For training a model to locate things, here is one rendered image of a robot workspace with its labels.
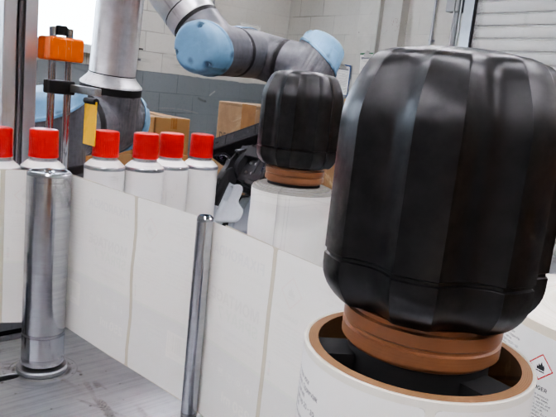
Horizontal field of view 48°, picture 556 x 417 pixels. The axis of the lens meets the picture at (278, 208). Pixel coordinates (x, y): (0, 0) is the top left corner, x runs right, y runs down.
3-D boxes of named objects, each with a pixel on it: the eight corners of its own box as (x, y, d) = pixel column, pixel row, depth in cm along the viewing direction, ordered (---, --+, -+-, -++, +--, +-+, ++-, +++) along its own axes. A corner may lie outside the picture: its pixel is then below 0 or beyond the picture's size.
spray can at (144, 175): (133, 291, 83) (143, 135, 79) (109, 280, 86) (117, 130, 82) (164, 284, 87) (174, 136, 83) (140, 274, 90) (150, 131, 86)
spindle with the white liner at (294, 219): (272, 381, 61) (307, 69, 56) (215, 348, 67) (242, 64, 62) (333, 361, 67) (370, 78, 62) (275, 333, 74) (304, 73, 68)
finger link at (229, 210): (220, 241, 89) (250, 184, 91) (195, 232, 93) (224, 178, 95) (233, 250, 91) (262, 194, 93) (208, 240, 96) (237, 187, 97)
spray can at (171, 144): (157, 282, 87) (168, 134, 83) (136, 272, 90) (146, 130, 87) (187, 277, 91) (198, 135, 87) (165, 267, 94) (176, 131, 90)
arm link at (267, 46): (210, 17, 98) (270, 35, 94) (247, 25, 108) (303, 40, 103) (199, 68, 100) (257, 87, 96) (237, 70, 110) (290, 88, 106)
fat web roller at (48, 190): (27, 385, 56) (34, 175, 52) (7, 365, 59) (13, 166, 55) (76, 372, 59) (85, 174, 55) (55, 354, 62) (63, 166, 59)
